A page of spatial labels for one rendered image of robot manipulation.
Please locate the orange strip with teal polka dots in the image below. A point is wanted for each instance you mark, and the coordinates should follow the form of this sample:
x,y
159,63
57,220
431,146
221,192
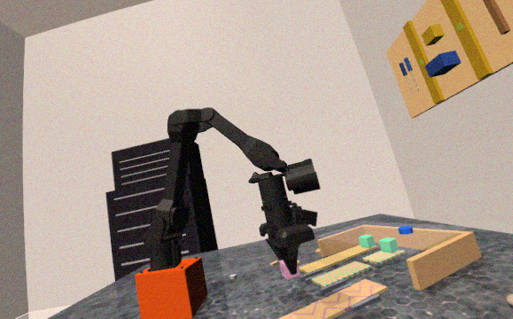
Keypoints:
x,y
345,272

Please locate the blue short cylinder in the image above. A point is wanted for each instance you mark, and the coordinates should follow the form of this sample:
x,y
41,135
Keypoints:
x,y
405,230

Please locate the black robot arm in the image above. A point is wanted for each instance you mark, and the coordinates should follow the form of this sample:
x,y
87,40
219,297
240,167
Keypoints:
x,y
171,215

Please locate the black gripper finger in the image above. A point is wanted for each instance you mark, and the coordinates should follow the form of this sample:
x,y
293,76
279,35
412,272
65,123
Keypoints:
x,y
289,256
271,242

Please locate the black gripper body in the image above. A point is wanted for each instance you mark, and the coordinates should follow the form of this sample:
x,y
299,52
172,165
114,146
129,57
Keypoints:
x,y
281,226

